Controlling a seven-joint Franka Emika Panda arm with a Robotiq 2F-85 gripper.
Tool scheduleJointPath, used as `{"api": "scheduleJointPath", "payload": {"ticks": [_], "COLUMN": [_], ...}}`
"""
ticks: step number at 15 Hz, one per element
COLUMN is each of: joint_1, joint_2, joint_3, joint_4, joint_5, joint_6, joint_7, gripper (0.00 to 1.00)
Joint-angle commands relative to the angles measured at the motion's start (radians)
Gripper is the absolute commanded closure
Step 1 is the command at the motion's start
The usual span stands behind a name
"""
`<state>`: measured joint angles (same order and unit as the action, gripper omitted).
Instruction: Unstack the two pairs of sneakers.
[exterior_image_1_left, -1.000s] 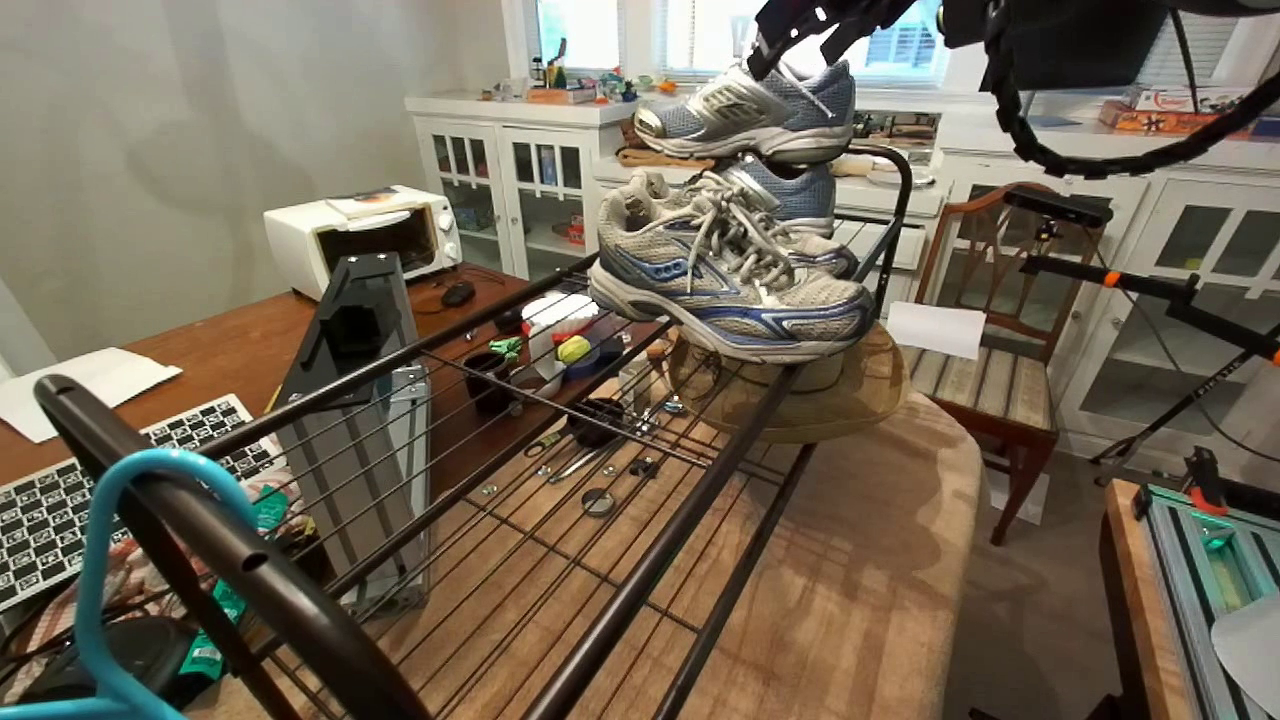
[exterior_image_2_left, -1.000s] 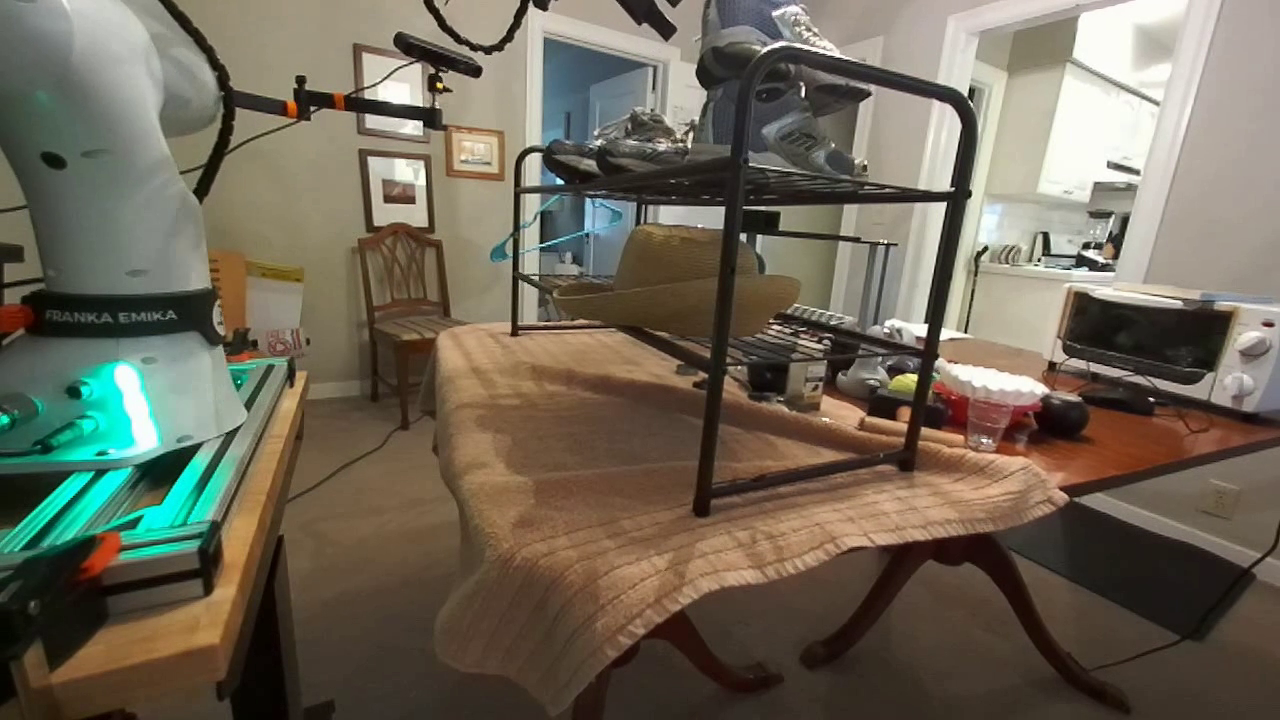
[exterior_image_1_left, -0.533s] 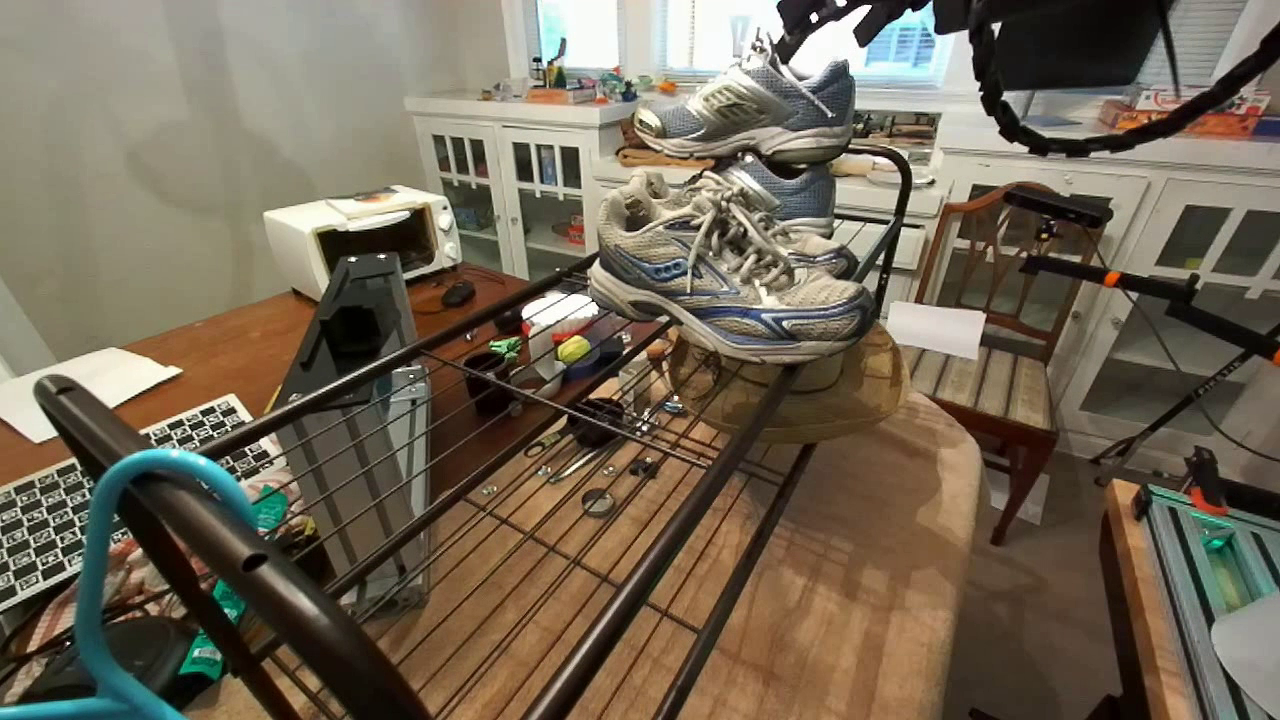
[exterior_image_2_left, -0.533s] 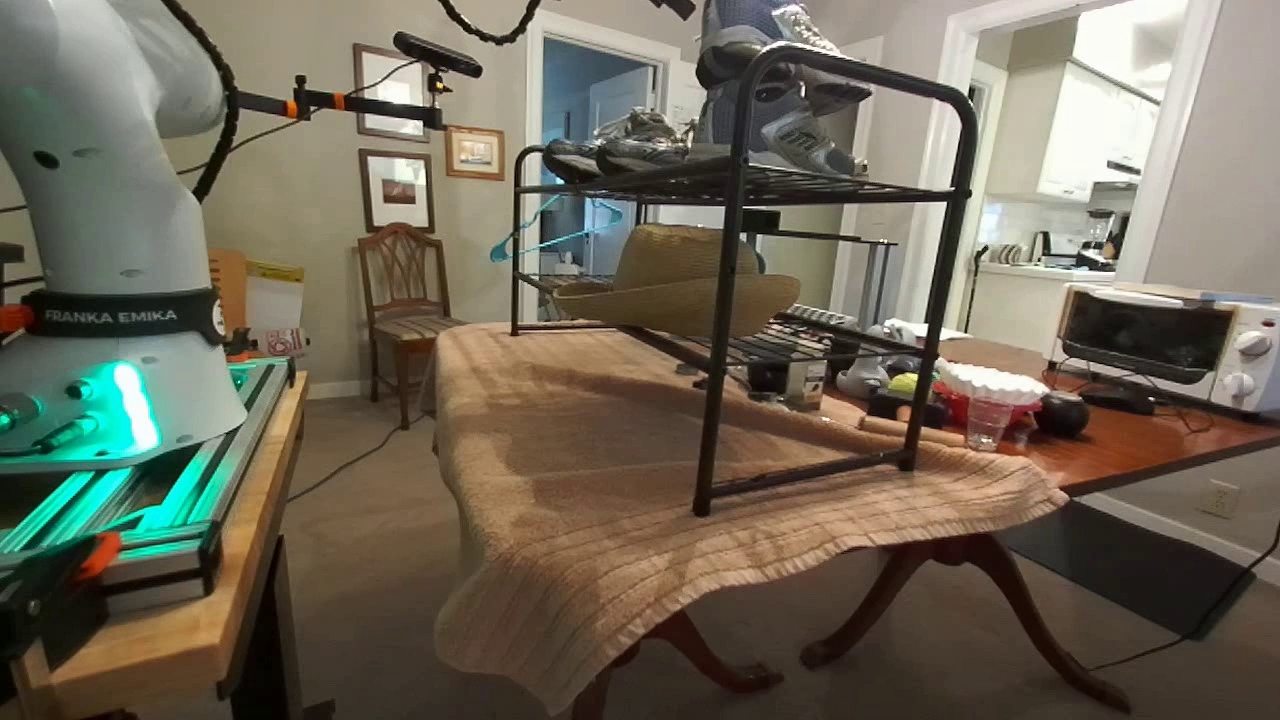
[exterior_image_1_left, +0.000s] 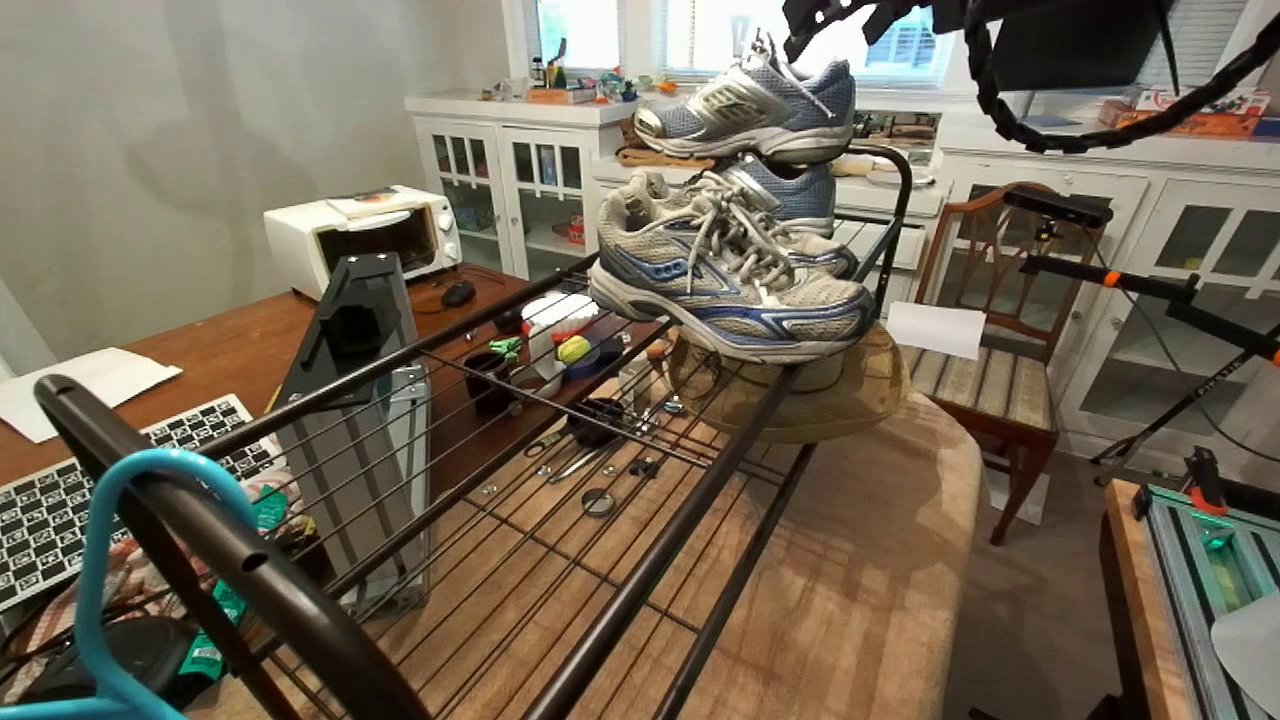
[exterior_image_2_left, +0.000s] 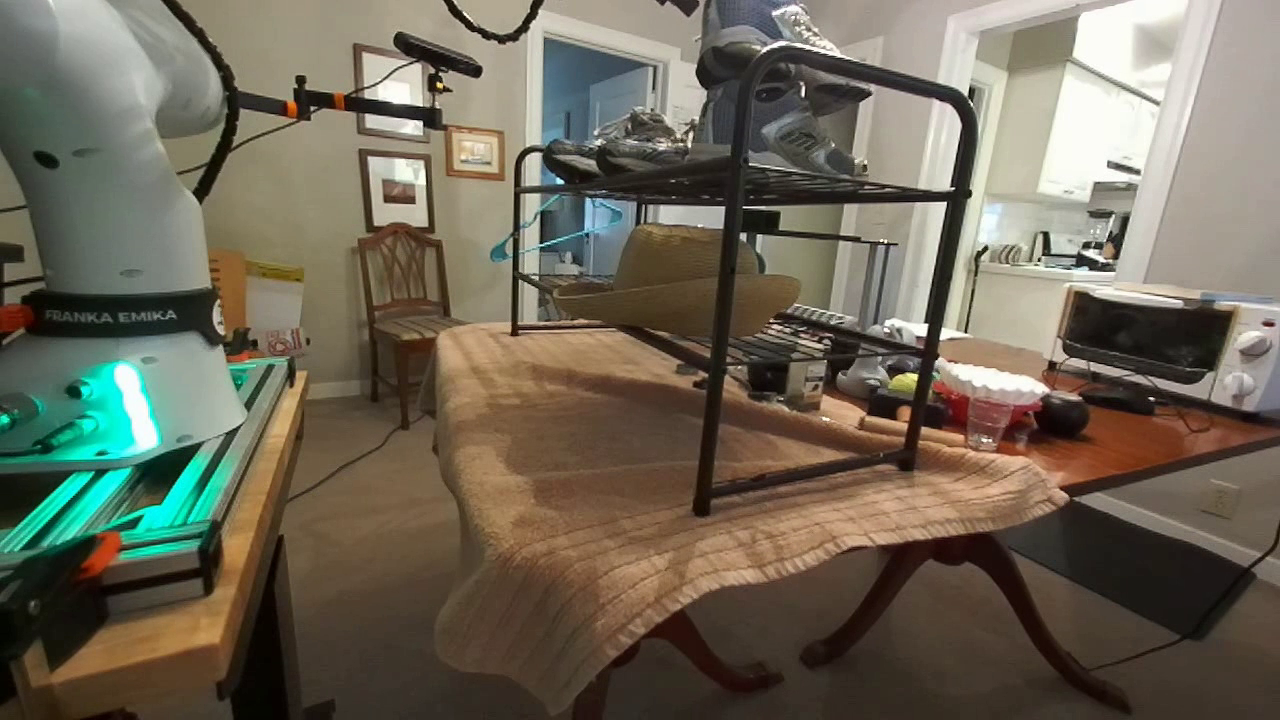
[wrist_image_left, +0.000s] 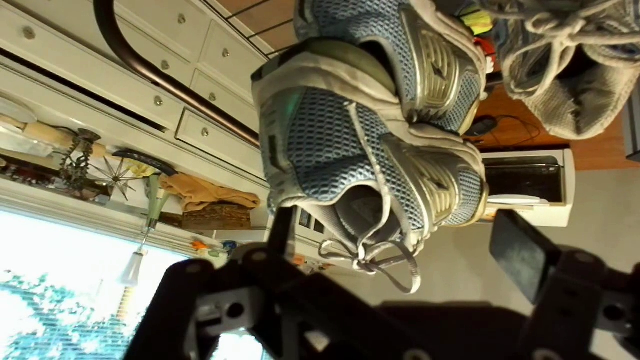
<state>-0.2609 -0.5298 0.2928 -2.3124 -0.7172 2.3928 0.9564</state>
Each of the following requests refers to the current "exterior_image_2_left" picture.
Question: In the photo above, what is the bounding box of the blue grey running sneaker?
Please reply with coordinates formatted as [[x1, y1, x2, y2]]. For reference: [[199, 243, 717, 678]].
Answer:
[[746, 100, 871, 186], [695, 0, 876, 115]]

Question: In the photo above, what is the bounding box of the small gold framed picture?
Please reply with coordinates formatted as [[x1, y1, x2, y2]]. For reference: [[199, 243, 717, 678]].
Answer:
[[444, 119, 508, 186]]

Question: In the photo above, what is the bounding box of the blue plastic clothes hanger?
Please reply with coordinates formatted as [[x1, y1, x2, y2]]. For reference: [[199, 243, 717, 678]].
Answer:
[[485, 196, 638, 270]]

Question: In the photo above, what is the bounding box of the black metal shoe rack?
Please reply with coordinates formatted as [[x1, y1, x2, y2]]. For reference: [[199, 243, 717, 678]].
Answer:
[[504, 39, 982, 520]]

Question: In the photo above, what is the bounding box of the computer keyboard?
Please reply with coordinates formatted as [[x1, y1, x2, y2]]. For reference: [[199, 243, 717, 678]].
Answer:
[[776, 300, 932, 362]]

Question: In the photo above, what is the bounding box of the small black jar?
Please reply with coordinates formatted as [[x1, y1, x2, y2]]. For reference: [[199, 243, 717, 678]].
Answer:
[[746, 347, 794, 404]]

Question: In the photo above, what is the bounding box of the brown wooden chair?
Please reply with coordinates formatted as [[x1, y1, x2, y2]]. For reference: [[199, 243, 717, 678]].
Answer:
[[353, 223, 466, 432]]

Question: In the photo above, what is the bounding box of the clear glass jar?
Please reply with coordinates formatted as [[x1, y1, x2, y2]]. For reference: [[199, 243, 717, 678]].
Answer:
[[785, 337, 831, 415]]

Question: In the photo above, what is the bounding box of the white kitchen cabinet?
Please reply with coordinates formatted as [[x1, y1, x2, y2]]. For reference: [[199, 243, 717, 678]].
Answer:
[[968, 55, 1163, 358]]

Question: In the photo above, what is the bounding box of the tan woven table cloth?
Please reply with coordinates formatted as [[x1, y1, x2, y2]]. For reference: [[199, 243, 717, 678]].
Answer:
[[430, 317, 1072, 720]]

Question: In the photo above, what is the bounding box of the coffee maker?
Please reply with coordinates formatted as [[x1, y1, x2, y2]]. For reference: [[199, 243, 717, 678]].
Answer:
[[1079, 178, 1141, 274]]

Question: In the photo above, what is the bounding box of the yellow white paper bag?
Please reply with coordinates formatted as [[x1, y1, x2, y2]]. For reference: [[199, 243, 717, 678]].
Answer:
[[210, 252, 314, 362]]

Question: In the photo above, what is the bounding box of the black round object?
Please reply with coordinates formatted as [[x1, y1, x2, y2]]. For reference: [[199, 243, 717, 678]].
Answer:
[[1035, 391, 1098, 444]]

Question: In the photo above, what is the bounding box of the white toaster oven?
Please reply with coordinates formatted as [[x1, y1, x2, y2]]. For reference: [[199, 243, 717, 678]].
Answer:
[[1046, 282, 1280, 420]]

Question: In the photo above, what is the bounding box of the dark wooden dining table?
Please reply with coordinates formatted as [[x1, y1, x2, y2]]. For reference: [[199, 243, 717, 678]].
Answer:
[[573, 331, 1280, 718]]

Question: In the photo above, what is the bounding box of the black floor mat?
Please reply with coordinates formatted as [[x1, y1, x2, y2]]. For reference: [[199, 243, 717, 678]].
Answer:
[[997, 496, 1260, 646]]

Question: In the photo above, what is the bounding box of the wooden robot mounting stand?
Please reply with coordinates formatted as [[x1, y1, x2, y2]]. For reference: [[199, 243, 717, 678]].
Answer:
[[0, 372, 314, 720]]

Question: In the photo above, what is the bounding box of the orange black clamp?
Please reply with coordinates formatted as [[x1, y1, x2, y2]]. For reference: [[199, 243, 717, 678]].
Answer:
[[0, 527, 128, 695]]

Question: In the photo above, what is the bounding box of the black stereo camera bar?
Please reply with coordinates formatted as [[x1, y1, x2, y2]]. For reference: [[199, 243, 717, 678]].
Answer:
[[393, 30, 487, 80]]

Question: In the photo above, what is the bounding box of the large framed wall picture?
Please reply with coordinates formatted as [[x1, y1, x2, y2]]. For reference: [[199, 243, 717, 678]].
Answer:
[[347, 39, 441, 143]]

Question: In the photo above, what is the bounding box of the black camera boom stand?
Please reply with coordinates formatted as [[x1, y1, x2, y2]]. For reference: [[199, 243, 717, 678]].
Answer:
[[225, 73, 451, 137]]

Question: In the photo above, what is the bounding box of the dark framed wall picture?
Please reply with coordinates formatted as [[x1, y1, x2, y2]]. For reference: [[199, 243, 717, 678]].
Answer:
[[358, 143, 441, 239]]

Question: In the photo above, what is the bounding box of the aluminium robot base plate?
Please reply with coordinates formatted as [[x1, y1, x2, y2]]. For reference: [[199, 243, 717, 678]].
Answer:
[[0, 358, 295, 597]]

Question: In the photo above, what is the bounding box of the white wall outlet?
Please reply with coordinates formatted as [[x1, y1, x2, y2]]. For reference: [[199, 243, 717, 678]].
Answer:
[[1197, 477, 1243, 520]]

